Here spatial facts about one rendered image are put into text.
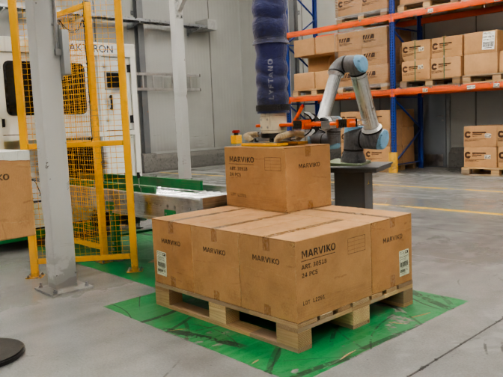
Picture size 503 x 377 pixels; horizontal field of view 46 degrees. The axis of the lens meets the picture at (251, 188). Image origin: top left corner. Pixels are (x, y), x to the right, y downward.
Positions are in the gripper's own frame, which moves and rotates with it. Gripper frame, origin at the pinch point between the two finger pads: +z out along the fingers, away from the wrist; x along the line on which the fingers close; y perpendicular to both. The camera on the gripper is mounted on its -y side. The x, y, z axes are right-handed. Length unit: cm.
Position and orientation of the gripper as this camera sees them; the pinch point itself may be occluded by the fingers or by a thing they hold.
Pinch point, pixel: (305, 124)
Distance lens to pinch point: 374.1
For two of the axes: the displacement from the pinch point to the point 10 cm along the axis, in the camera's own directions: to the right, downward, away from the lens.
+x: -0.4, -9.9, -1.1
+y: -6.8, -0.5, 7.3
